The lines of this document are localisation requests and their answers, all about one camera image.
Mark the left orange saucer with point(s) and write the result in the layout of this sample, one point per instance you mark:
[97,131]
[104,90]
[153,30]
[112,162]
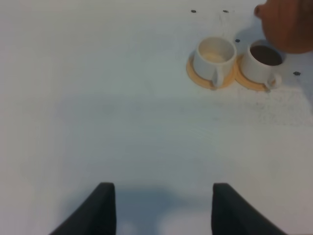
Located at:
[195,74]

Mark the white teacup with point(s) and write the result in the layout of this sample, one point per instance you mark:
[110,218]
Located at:
[213,59]
[260,64]

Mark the right orange saucer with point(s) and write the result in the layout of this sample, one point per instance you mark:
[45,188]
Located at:
[243,81]

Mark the orange saucer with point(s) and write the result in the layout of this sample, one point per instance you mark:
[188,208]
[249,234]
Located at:
[195,74]
[243,81]

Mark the left white teacup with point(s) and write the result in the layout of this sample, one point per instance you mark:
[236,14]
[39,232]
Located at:
[213,59]

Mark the right white teacup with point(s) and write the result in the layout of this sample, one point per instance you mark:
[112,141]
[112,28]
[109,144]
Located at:
[260,64]

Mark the brown clay teapot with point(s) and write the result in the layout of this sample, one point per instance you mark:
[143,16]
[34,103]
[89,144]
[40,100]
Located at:
[287,24]

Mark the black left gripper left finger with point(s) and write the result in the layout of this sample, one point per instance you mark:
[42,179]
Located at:
[95,216]

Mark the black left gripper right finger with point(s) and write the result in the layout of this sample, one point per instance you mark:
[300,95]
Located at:
[233,215]

